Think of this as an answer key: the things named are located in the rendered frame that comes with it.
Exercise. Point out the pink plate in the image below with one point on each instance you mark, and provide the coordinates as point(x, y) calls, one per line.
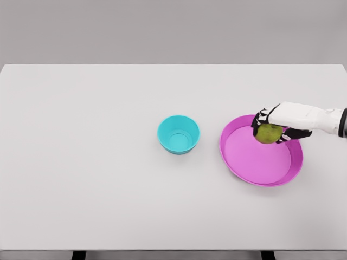
point(260, 159)

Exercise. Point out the blue bowl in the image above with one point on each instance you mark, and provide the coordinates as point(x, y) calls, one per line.
point(178, 134)

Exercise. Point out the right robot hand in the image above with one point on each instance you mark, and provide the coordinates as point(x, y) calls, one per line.
point(290, 113)

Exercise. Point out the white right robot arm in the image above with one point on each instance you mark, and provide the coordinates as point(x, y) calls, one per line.
point(332, 120)

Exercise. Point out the green apple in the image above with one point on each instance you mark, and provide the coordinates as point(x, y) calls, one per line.
point(269, 133)

